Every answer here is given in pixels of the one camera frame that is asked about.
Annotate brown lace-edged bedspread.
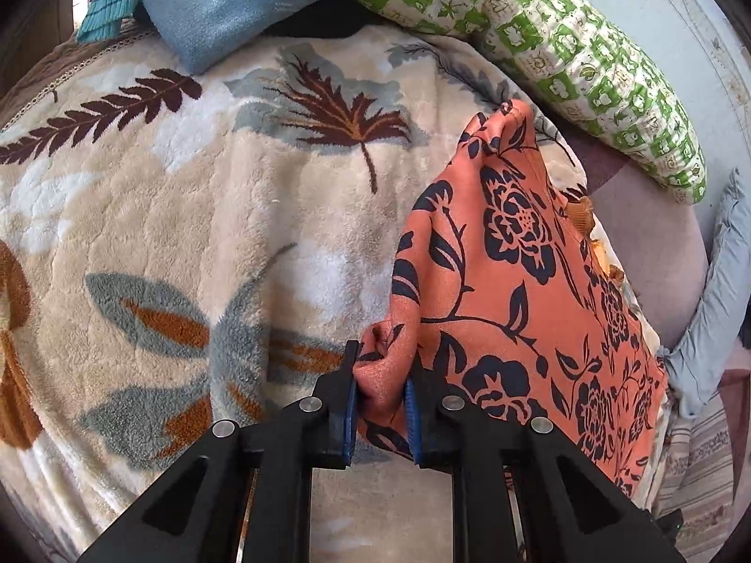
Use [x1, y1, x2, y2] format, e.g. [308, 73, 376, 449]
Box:
[0, 29, 153, 130]

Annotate leaf print fleece blanket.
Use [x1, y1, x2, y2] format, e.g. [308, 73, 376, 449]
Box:
[0, 26, 593, 563]

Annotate striped floral quilt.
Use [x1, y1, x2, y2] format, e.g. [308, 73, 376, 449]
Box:
[651, 387, 740, 517]

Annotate light blue towel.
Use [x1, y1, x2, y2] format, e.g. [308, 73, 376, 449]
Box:
[141, 0, 435, 74]

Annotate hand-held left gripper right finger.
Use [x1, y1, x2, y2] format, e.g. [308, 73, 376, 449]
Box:
[404, 372, 687, 563]

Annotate green checked pillow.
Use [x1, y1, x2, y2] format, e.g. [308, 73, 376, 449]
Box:
[340, 0, 708, 206]

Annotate orange floral shirt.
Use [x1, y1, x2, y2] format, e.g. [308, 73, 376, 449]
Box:
[358, 99, 670, 499]

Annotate mauve bed sheet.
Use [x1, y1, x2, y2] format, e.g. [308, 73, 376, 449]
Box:
[563, 123, 711, 353]

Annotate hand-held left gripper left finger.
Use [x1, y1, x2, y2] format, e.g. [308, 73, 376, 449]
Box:
[76, 340, 361, 563]

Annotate grey pillow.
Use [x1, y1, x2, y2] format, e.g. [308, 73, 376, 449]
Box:
[663, 167, 751, 420]

